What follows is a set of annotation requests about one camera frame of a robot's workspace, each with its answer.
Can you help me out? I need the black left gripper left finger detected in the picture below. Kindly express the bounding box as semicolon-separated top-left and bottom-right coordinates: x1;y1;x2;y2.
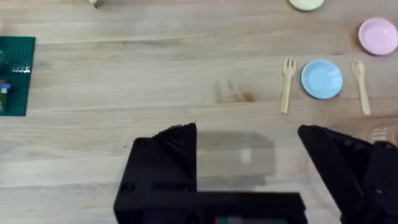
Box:
113;123;198;224

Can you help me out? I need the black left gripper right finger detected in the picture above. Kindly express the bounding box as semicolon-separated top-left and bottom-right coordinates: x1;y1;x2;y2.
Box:
297;124;398;224

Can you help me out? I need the clear plastic container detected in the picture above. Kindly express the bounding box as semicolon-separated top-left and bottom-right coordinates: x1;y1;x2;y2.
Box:
366;124;398;146

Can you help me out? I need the blue plate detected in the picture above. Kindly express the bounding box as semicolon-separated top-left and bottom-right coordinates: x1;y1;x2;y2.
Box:
300;58;344;100

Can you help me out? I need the pink plate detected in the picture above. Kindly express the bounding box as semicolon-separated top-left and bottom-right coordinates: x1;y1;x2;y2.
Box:
358;17;398;57

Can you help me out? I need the pale yellow-green plate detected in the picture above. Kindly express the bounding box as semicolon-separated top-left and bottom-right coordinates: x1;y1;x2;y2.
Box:
287;0;326;12

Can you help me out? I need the wooden spoon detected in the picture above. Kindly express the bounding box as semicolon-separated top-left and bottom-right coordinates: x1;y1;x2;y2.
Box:
350;60;372;117

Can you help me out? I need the wooden fork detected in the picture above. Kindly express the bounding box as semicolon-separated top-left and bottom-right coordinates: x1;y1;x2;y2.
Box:
279;57;297;114

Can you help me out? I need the green board with toy blocks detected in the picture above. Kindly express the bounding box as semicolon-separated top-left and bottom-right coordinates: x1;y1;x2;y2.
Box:
0;35;37;118

